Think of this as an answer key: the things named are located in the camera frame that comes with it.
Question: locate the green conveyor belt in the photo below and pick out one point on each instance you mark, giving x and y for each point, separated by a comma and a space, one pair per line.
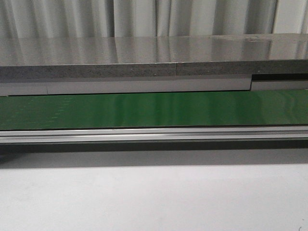
167, 109

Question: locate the aluminium conveyor front rail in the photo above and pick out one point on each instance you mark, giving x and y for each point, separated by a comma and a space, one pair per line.
154, 134

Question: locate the white pleated curtain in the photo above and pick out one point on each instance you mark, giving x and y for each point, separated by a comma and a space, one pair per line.
150, 18

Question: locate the grey stone counter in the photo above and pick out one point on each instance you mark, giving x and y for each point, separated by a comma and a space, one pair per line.
73, 58

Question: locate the grey conveyor back rail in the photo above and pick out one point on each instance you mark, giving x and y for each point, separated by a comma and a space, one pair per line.
226, 82

